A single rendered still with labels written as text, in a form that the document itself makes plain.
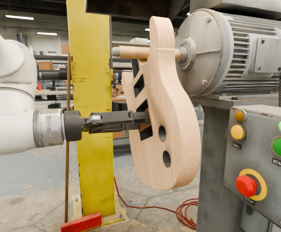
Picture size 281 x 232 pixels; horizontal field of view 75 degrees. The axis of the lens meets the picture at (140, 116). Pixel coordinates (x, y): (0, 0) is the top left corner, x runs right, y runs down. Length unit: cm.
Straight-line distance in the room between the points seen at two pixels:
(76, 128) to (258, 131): 38
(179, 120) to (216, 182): 49
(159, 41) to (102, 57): 99
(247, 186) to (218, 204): 42
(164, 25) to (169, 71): 10
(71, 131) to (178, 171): 25
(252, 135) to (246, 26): 32
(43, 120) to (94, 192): 126
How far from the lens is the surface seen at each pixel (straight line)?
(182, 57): 57
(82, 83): 138
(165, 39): 44
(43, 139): 45
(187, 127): 36
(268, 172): 42
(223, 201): 80
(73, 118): 45
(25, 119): 45
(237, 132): 43
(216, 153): 76
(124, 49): 51
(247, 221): 80
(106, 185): 164
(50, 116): 45
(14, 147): 46
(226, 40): 53
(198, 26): 59
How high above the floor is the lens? 118
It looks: 12 degrees down
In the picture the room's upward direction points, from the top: straight up
